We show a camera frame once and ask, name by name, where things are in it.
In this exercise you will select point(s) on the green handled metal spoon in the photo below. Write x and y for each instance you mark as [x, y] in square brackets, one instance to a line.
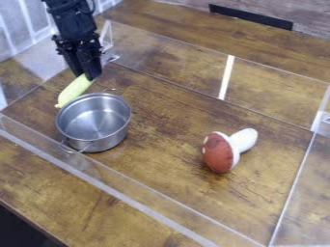
[74, 90]

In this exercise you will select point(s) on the clear acrylic enclosure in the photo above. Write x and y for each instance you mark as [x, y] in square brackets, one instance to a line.
[147, 194]

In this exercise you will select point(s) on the stainless steel pot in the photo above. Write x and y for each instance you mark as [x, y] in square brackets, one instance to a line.
[92, 122]

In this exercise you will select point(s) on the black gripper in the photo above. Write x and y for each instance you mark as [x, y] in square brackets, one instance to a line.
[76, 35]

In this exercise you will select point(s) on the black bar on table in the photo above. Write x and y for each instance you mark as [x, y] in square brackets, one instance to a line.
[258, 18]

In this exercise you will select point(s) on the red plush mushroom toy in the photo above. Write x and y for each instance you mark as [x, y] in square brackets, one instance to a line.
[221, 149]

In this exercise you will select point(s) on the clear acrylic triangle bracket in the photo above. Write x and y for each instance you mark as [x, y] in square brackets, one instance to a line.
[106, 36]

